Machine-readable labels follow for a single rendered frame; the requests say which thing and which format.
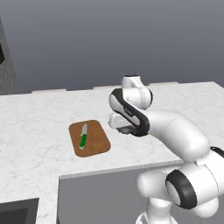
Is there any dark sink basin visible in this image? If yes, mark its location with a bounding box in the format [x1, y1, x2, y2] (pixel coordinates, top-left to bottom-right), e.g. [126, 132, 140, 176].
[0, 197, 40, 224]

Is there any green handled knife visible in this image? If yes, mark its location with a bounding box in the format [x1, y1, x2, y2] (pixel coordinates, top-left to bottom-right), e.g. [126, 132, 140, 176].
[78, 122, 88, 151]

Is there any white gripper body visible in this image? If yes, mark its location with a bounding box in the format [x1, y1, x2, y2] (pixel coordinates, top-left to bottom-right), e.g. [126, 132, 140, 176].
[108, 112, 130, 130]

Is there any brown wooden cutting board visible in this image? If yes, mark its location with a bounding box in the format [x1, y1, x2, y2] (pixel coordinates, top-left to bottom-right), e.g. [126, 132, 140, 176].
[68, 119, 112, 158]

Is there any grey tall appliance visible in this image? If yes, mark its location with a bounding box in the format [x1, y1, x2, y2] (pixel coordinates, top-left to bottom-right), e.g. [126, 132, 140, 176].
[0, 17, 19, 96]

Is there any white stool seat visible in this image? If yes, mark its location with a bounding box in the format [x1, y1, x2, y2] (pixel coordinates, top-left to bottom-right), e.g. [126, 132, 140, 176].
[31, 88, 67, 95]
[92, 84, 123, 90]
[148, 80, 179, 87]

